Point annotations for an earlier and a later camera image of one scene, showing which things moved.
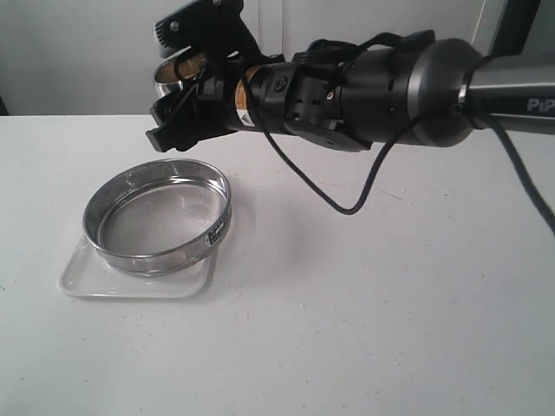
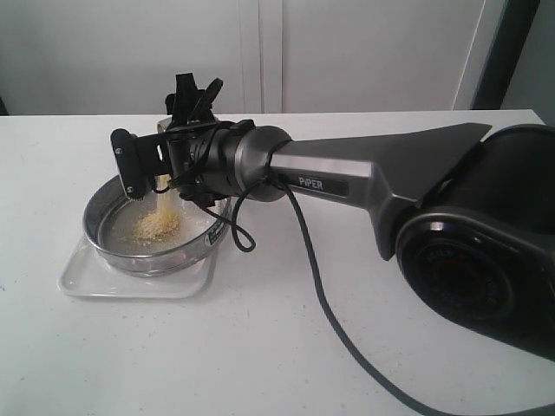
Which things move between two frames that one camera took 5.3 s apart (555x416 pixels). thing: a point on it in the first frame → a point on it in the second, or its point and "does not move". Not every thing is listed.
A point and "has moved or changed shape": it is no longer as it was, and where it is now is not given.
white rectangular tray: x=88 y=275 does not move
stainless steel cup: x=169 y=75 has moved or changed shape
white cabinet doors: x=99 y=57 does not move
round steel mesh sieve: x=155 y=217 does not move
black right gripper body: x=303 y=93 → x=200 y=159
